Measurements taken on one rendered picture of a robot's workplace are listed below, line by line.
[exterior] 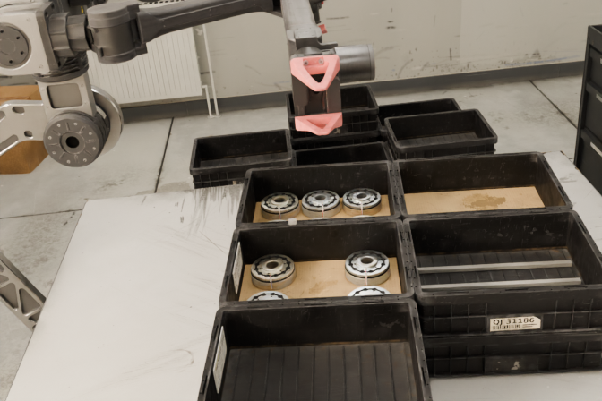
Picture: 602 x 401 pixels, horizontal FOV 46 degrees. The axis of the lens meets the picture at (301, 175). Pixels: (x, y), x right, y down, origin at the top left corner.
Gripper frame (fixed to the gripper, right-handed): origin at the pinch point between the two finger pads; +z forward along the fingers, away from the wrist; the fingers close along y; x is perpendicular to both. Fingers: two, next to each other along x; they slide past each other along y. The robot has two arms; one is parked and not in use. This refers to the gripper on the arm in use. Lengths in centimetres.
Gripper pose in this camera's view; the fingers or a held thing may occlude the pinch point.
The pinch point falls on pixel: (321, 109)
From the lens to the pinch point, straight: 96.4
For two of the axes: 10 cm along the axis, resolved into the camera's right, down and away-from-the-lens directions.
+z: 0.8, 4.6, -8.9
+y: 0.7, 8.8, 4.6
